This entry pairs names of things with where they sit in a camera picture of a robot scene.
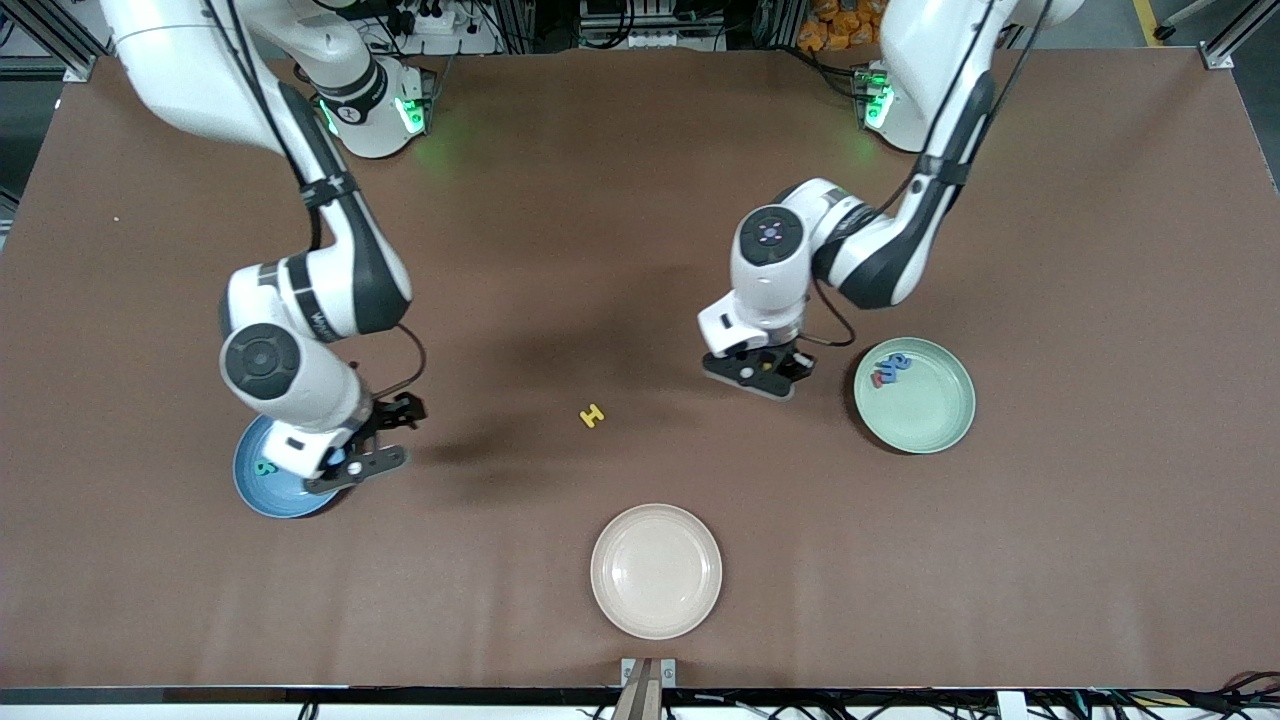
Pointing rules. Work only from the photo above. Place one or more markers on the teal foam letter R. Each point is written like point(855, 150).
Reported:
point(265, 467)

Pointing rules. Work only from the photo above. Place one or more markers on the yellow foam capital letter H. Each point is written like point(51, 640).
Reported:
point(592, 416)

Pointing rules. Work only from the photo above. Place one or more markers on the blue foam letter m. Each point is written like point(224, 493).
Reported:
point(902, 364)

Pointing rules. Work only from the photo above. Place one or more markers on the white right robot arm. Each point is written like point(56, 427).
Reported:
point(200, 70)

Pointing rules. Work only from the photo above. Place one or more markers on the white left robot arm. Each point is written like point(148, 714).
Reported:
point(930, 60)

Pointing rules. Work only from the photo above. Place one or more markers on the blue plate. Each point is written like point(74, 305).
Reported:
point(260, 495)

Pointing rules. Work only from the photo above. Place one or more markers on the green plate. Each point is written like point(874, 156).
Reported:
point(930, 415)

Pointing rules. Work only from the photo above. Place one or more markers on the beige plate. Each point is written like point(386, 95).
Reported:
point(656, 571)

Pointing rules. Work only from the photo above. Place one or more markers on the grey equipment box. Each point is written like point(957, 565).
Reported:
point(650, 30)

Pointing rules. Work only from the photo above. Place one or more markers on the orange snack pile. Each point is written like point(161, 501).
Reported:
point(840, 25)

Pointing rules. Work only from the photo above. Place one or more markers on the white power strip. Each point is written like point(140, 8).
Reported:
point(440, 22)

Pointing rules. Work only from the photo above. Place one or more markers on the brown table cover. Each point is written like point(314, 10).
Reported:
point(1100, 550)

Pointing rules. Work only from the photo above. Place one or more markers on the metal table edge bracket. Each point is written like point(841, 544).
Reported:
point(648, 680)

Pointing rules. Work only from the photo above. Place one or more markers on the aluminium frame post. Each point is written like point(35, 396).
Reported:
point(1215, 55)
point(78, 66)

